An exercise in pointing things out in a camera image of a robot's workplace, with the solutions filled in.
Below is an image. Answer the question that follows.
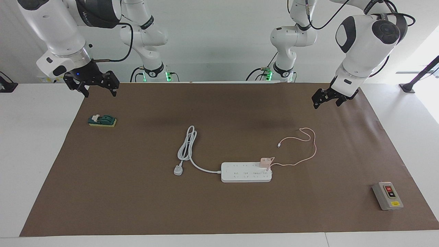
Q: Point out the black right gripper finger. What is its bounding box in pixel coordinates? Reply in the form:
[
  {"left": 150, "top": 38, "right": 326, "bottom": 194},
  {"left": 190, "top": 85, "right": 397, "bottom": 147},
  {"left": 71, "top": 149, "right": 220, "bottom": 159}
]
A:
[
  {"left": 64, "top": 73, "right": 90, "bottom": 98},
  {"left": 103, "top": 70, "right": 120, "bottom": 97}
]

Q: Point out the pink charging cable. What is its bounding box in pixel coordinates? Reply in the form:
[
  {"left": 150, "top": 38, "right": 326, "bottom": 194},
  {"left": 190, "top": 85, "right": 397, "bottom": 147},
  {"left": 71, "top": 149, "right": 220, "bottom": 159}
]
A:
[{"left": 269, "top": 128, "right": 317, "bottom": 168}]

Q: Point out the white power strip with cord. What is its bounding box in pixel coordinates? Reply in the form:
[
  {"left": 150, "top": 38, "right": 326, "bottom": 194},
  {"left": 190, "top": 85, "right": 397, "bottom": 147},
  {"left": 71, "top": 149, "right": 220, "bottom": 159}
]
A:
[{"left": 173, "top": 126, "right": 272, "bottom": 183}]

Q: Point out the white box with yellow labels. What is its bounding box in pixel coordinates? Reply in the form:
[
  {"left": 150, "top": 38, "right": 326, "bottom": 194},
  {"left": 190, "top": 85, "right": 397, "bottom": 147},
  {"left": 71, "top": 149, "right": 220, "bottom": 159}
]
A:
[{"left": 38, "top": 75, "right": 66, "bottom": 84}]

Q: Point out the black angled stand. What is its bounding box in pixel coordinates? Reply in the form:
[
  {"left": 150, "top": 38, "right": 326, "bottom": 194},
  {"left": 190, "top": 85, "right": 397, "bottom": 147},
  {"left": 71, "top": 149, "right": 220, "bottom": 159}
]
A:
[{"left": 400, "top": 56, "right": 439, "bottom": 94}]

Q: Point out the brown paper table mat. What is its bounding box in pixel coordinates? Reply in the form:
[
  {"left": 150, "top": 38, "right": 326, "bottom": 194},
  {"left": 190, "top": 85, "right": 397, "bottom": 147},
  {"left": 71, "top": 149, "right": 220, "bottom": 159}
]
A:
[{"left": 20, "top": 82, "right": 439, "bottom": 237}]

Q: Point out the black right base cable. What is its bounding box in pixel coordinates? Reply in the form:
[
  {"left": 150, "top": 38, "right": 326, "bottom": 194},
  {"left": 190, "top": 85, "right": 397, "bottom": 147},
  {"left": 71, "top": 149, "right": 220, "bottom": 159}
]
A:
[{"left": 130, "top": 67, "right": 144, "bottom": 83}]

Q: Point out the black base cable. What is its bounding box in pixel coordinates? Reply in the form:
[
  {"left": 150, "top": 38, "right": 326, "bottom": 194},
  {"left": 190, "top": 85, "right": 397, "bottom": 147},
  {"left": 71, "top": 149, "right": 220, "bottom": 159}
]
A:
[
  {"left": 130, "top": 67, "right": 144, "bottom": 83},
  {"left": 246, "top": 51, "right": 278, "bottom": 81}
]

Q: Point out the green knife switch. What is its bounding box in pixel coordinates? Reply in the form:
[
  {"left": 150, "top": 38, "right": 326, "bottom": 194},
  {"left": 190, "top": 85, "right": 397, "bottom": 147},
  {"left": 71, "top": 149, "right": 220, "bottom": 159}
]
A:
[{"left": 88, "top": 114, "right": 117, "bottom": 128}]

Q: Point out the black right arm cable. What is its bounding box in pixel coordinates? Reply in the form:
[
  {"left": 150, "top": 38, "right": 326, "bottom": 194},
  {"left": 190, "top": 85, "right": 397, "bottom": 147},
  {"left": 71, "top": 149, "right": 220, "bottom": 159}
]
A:
[{"left": 76, "top": 0, "right": 134, "bottom": 63}]

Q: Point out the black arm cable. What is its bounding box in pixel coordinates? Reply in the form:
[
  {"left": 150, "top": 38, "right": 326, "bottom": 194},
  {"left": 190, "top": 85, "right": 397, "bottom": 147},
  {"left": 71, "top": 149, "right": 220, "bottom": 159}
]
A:
[
  {"left": 76, "top": 0, "right": 134, "bottom": 63},
  {"left": 305, "top": 0, "right": 416, "bottom": 78}
]

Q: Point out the black clamp mount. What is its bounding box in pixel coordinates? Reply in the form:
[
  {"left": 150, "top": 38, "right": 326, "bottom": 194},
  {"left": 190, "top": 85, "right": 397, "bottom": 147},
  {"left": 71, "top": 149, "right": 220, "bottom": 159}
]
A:
[{"left": 0, "top": 71, "right": 18, "bottom": 93}]

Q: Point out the black left base cable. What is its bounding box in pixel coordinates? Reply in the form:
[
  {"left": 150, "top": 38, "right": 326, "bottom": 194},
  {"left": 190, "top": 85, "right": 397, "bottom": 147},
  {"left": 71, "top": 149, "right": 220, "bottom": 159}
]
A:
[{"left": 246, "top": 51, "right": 278, "bottom": 81}]

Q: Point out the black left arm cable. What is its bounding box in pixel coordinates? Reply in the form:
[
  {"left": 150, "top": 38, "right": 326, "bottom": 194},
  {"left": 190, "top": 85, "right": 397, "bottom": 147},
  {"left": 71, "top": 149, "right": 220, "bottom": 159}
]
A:
[{"left": 305, "top": 0, "right": 416, "bottom": 78}]

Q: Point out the grey on-off switch box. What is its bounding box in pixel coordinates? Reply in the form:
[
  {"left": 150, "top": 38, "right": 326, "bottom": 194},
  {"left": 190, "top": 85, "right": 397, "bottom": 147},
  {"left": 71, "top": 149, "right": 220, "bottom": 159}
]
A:
[{"left": 372, "top": 181, "right": 404, "bottom": 211}]

